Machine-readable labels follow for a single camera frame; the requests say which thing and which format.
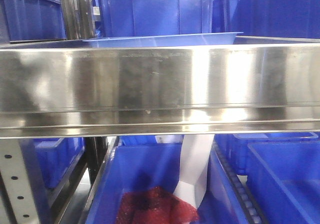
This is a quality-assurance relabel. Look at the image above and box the blue plastic tray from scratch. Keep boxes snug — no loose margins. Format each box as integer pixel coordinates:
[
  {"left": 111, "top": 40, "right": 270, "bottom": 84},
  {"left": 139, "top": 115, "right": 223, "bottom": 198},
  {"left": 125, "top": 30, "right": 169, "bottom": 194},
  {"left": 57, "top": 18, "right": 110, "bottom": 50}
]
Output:
[{"left": 83, "top": 32, "right": 240, "bottom": 48}]

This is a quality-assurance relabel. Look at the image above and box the white paper sheet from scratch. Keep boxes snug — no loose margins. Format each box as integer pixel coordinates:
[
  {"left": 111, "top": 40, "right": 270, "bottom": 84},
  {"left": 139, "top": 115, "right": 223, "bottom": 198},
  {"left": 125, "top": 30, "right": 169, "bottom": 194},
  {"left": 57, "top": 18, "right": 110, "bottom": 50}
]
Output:
[{"left": 174, "top": 134, "right": 214, "bottom": 209}]

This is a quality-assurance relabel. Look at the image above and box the blue bin lower middle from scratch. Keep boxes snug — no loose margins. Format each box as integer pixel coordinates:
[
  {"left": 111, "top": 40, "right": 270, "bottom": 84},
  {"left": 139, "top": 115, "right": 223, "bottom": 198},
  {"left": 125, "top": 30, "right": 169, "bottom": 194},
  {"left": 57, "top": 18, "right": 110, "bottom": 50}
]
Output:
[{"left": 86, "top": 144, "right": 248, "bottom": 224}]

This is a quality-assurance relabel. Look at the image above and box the blue bin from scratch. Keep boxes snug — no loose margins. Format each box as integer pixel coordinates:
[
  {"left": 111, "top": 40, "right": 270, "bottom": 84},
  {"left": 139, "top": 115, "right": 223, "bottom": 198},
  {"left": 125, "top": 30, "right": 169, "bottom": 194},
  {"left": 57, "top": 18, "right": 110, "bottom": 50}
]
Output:
[
  {"left": 0, "top": 0, "right": 66, "bottom": 41},
  {"left": 246, "top": 143, "right": 320, "bottom": 224},
  {"left": 86, "top": 144, "right": 248, "bottom": 224},
  {"left": 211, "top": 0, "right": 320, "bottom": 39},
  {"left": 98, "top": 0, "right": 213, "bottom": 37},
  {"left": 33, "top": 137, "right": 85, "bottom": 189}
]

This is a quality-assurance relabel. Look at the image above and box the blue crate lower back right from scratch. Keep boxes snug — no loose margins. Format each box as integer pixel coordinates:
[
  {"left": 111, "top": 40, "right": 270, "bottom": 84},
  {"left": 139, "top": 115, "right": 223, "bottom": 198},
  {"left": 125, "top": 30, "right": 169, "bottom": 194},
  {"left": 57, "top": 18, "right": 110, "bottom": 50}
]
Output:
[{"left": 214, "top": 132, "right": 320, "bottom": 175}]

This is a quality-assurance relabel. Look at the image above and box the red mesh bag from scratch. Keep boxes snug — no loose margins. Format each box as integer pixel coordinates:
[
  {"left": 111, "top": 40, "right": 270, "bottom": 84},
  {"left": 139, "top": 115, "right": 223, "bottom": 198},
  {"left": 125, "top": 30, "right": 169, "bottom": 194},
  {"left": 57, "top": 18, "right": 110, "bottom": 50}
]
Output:
[{"left": 115, "top": 186, "right": 200, "bottom": 224}]

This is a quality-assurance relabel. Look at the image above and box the blue bin upper middle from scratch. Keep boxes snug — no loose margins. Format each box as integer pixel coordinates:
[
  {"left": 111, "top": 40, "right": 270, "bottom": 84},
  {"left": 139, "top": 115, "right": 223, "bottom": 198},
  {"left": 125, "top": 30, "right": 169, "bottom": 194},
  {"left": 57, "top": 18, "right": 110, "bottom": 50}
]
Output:
[{"left": 98, "top": 0, "right": 213, "bottom": 37}]

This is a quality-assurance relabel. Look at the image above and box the blue bin lower left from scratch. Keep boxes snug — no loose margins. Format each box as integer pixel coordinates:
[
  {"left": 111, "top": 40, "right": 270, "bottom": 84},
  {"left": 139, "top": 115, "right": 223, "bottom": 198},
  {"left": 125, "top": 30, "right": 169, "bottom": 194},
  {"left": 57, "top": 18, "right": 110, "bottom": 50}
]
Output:
[{"left": 33, "top": 137, "right": 85, "bottom": 189}]

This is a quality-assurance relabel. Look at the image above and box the blue bin lower right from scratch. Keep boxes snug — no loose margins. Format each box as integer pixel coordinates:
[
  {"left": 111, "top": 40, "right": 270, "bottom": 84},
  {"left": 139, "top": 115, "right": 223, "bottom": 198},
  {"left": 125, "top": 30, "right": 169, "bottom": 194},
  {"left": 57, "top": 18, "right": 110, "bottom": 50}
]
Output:
[{"left": 246, "top": 143, "right": 320, "bottom": 224}]

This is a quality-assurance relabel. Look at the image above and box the blue bin upper right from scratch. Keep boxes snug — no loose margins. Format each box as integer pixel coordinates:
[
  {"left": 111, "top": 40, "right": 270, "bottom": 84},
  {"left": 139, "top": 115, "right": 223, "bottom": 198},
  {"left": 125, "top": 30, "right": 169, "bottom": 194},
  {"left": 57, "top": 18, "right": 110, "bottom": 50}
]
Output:
[{"left": 211, "top": 0, "right": 320, "bottom": 39}]

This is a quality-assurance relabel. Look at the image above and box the blue bin upper left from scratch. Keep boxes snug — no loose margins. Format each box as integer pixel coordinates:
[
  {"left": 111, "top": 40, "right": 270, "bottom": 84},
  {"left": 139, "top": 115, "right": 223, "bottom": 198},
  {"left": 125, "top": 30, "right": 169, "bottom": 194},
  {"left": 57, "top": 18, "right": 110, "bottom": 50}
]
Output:
[{"left": 0, "top": 0, "right": 66, "bottom": 41}]

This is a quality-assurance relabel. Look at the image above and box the stainless steel shelf rail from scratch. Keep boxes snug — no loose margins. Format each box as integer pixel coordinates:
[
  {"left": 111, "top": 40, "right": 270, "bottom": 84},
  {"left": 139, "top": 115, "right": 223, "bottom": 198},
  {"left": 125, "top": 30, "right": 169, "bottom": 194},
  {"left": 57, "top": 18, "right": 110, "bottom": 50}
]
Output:
[{"left": 0, "top": 43, "right": 320, "bottom": 139}]

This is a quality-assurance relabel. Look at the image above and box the perforated grey shelf post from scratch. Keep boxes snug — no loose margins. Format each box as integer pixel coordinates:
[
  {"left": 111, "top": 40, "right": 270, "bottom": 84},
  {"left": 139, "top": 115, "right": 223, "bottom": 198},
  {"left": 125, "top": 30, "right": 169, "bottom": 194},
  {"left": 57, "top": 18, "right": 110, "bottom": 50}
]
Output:
[{"left": 0, "top": 139, "right": 40, "bottom": 224}]

